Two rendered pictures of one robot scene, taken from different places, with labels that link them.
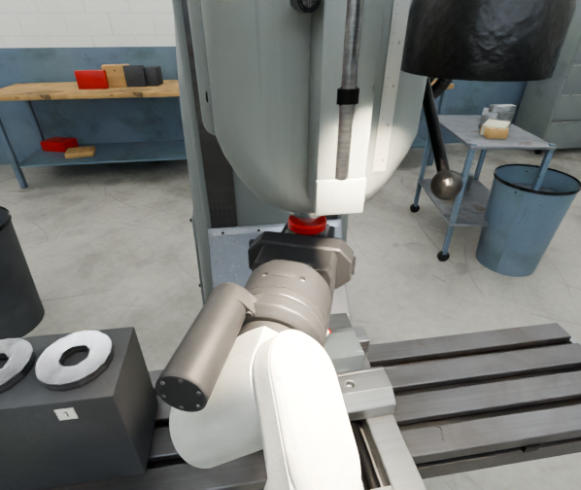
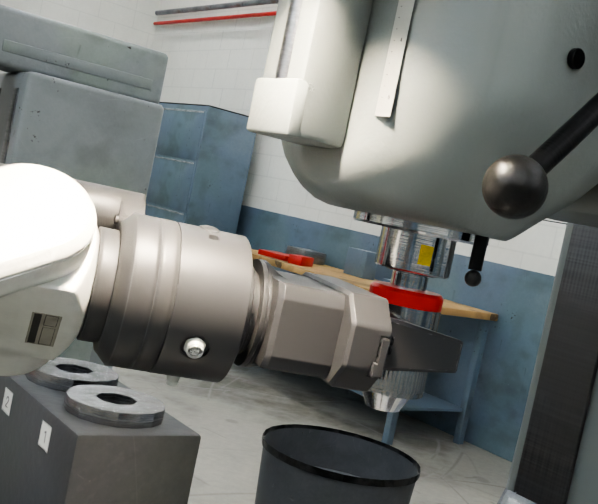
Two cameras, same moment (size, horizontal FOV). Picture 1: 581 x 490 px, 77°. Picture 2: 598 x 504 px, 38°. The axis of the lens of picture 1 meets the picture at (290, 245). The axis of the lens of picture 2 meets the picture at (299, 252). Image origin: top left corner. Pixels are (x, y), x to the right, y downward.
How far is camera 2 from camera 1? 0.50 m
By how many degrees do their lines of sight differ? 64
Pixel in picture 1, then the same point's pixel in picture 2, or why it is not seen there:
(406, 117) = (438, 34)
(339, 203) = (267, 113)
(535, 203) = not seen: outside the picture
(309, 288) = (203, 243)
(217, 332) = not seen: hidden behind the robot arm
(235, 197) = (580, 445)
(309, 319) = (141, 240)
